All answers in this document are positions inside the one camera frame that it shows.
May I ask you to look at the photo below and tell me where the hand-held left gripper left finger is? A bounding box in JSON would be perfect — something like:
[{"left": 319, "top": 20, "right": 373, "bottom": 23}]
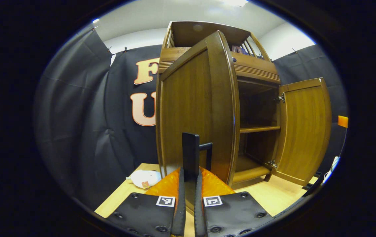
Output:
[{"left": 107, "top": 166, "right": 187, "bottom": 237}]

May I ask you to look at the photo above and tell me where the wooden double-door shoe cabinet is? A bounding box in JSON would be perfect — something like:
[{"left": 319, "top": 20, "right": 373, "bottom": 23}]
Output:
[{"left": 158, "top": 21, "right": 282, "bottom": 190}]

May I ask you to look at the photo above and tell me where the wooden cabinet door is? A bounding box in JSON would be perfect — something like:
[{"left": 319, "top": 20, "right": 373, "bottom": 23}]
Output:
[
  {"left": 156, "top": 31, "right": 241, "bottom": 214},
  {"left": 267, "top": 77, "right": 333, "bottom": 187}
]

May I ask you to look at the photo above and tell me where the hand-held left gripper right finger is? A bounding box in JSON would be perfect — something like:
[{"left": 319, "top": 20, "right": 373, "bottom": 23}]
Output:
[{"left": 194, "top": 166, "right": 274, "bottom": 237}]

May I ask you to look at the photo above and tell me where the large ceiling light panel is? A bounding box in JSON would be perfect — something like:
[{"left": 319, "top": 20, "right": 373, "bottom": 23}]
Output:
[{"left": 221, "top": 0, "right": 249, "bottom": 7}]

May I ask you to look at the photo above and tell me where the black backdrop cloth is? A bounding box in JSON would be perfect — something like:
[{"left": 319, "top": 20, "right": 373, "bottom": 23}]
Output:
[{"left": 33, "top": 28, "right": 348, "bottom": 211}]

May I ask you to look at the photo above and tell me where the white plush toy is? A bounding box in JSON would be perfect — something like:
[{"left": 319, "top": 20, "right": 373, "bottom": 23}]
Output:
[{"left": 126, "top": 170, "right": 162, "bottom": 189}]

